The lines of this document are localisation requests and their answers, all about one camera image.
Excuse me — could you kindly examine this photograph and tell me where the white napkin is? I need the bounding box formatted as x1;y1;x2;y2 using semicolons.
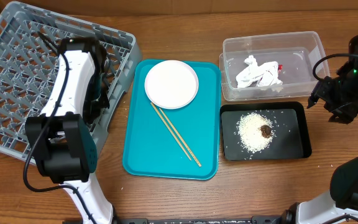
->
236;55;283;88

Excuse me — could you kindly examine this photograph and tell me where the brown food scrap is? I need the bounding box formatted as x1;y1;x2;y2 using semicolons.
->
259;124;273;139

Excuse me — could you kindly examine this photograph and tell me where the white rice pile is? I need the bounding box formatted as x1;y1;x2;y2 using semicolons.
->
236;112;276;154

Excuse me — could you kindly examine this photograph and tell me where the wooden chopstick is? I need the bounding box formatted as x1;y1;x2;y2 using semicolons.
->
159;108;201;167
150;102;191;161

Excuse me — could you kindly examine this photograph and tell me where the large white plate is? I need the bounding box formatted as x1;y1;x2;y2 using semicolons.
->
144;60;199;110

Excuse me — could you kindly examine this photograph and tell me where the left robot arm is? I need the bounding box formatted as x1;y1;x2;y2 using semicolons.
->
25;36;113;223

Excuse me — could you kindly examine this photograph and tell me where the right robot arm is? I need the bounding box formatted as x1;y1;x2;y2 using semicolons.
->
276;35;358;223

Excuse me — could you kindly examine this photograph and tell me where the black plastic tray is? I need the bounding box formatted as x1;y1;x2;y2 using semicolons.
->
220;101;312;161

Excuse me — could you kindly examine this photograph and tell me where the clear plastic bin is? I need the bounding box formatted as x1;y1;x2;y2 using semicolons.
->
219;31;326;101

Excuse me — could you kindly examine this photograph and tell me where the teal serving tray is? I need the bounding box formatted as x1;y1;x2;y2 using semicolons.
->
122;59;221;180

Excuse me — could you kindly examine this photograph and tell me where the grey plastic dish rack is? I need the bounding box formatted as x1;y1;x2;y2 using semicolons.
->
0;1;142;161

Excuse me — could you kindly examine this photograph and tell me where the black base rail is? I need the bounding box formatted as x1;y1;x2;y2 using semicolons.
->
112;210;295;224

